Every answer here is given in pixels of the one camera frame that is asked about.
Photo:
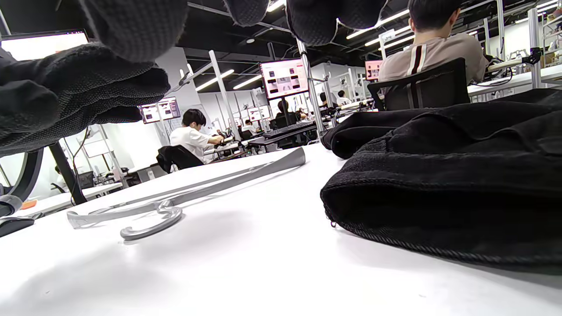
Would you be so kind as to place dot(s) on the black mesh office chair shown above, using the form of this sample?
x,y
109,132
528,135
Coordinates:
x,y
439,87

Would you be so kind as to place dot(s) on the small monitor pink screen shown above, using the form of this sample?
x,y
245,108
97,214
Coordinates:
x,y
373,70

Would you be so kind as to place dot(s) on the monitor with white screen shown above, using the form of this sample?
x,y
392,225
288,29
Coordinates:
x,y
39,46

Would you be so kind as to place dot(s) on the black trousers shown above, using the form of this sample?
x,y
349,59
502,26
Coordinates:
x,y
439,175

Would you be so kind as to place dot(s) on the person's right hand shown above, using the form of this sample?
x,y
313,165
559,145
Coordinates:
x,y
66,96

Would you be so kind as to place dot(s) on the grey plastic hanger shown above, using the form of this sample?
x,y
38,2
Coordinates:
x,y
246,175

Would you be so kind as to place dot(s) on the person's left hand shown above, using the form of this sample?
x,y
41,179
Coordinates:
x,y
13,224

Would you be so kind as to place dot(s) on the monitor with pink screen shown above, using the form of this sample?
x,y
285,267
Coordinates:
x,y
284,78
160,109

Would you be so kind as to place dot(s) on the black monitor stand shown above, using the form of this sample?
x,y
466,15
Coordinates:
x,y
66,173

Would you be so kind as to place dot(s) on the white desk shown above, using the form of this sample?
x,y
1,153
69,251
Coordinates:
x,y
513,81
66,199

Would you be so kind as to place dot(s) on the ceiling light strips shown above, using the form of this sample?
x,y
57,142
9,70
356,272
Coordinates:
x,y
386,19

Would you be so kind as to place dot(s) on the chair with black jacket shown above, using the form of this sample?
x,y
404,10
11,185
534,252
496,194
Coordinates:
x,y
178,157

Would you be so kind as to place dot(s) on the white desk frame post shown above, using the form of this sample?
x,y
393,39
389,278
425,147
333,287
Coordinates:
x,y
534,44
224,92
309,87

